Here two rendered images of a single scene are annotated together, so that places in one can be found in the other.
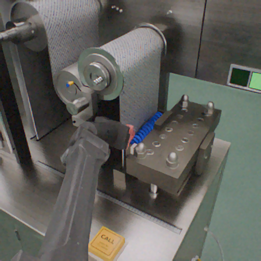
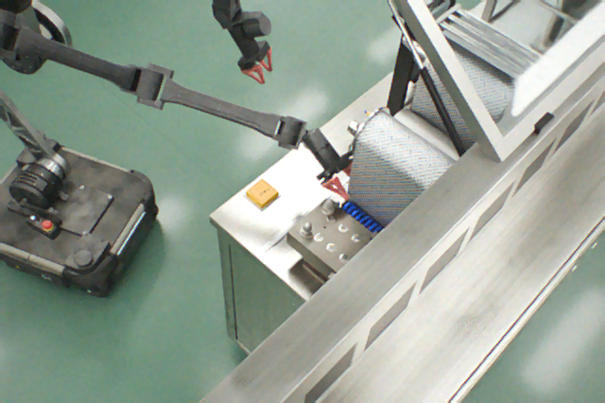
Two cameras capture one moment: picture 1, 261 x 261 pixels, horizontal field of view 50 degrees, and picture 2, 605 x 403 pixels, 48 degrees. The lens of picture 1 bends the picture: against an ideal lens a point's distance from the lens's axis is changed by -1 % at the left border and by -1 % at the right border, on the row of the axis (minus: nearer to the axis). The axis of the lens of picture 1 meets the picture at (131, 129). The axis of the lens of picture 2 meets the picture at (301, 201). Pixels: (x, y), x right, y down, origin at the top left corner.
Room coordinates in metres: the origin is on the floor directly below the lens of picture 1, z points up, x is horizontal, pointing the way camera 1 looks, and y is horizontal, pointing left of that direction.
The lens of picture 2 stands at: (0.71, -1.09, 2.56)
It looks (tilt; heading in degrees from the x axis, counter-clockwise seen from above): 55 degrees down; 99
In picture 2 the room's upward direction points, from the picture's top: 5 degrees clockwise
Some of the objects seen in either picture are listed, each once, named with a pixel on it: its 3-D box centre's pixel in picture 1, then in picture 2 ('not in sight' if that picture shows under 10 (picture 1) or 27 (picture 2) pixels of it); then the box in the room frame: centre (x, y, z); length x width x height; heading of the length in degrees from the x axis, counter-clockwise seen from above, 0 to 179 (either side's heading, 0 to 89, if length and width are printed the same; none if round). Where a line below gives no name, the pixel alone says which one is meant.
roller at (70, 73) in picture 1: (94, 73); (432, 152); (0.87, 0.12, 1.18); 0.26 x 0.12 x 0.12; 149
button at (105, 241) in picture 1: (106, 244); (262, 193); (0.42, 0.06, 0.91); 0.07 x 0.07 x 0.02; 59
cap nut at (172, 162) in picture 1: (172, 158); (307, 227); (0.58, -0.11, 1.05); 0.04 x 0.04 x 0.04
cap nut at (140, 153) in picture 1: (140, 149); (328, 204); (0.62, -0.03, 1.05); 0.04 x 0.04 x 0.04
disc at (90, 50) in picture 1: (99, 74); (370, 131); (0.69, 0.08, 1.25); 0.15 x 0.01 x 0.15; 59
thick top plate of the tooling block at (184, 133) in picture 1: (178, 138); (361, 264); (0.74, -0.16, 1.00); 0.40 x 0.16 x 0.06; 149
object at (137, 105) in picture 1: (141, 105); (384, 203); (0.77, -0.03, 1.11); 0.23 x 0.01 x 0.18; 149
